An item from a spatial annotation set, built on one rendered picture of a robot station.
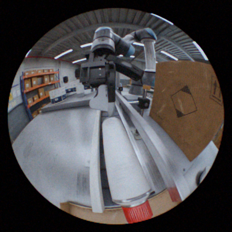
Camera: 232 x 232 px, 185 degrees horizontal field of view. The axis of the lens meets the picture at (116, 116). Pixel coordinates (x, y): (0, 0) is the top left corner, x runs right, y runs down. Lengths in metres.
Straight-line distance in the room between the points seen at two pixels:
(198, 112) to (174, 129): 0.11
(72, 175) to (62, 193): 0.07
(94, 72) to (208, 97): 0.29
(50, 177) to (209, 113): 0.45
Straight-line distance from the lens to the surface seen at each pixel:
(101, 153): 0.15
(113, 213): 0.20
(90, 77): 0.16
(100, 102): 0.15
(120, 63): 0.19
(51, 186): 0.26
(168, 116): 0.28
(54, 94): 0.75
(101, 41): 0.23
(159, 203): 0.22
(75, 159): 0.23
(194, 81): 0.24
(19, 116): 4.64
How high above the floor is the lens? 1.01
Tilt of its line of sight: 30 degrees down
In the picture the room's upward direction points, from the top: straight up
